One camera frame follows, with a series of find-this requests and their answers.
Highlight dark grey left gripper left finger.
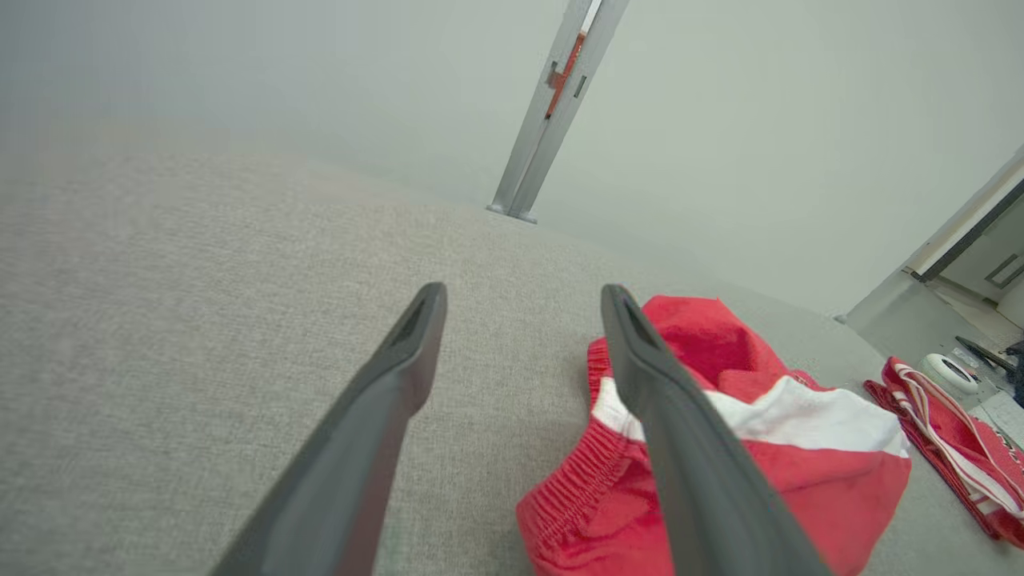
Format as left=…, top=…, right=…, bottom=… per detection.
left=210, top=282, right=450, bottom=576

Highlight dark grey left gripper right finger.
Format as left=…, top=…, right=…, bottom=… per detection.
left=600, top=283, right=834, bottom=576

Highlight red basketball jersey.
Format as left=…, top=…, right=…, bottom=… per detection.
left=862, top=356, right=1024, bottom=551

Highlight white tape roll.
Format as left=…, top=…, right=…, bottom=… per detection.
left=920, top=352, right=981, bottom=394

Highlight grey fabric sofa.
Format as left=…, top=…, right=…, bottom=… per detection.
left=0, top=144, right=1024, bottom=576

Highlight red shorts with white stripe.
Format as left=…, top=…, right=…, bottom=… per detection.
left=516, top=294, right=913, bottom=576

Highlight white partition frame black trim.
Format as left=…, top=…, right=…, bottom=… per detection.
left=904, top=144, right=1024, bottom=285

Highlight grey metal pillar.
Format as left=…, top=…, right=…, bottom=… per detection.
left=486, top=0, right=631, bottom=225

